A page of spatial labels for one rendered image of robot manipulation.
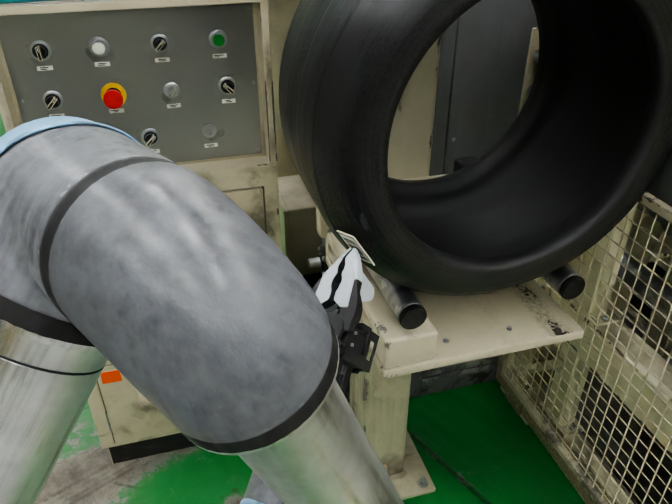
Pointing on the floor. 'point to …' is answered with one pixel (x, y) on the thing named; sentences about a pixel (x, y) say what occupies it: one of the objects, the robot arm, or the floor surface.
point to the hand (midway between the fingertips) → (347, 254)
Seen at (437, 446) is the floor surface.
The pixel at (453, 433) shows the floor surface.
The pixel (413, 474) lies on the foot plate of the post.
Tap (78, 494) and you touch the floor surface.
